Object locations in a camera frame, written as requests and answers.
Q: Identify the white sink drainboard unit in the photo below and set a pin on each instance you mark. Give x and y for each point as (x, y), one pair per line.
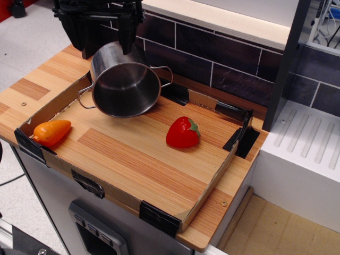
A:
(298, 165)

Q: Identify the stainless steel pot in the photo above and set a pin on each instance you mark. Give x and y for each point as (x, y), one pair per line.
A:
(122, 85)

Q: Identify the orange toy carrot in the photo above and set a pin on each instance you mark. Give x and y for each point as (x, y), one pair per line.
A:
(50, 133)

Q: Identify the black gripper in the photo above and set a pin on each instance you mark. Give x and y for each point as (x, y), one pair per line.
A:
(74, 14)

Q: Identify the cardboard fence with black tape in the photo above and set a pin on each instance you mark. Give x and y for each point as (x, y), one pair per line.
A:
(128, 160)

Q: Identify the red toy strawberry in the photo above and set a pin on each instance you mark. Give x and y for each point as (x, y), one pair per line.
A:
(183, 133)

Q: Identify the black object on floor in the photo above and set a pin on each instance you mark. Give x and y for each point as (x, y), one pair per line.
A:
(17, 9)

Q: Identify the grey oven control panel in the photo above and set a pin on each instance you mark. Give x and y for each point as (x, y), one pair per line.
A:
(96, 236)

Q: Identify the dark grey vertical post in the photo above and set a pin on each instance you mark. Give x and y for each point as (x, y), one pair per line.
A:
(277, 101)

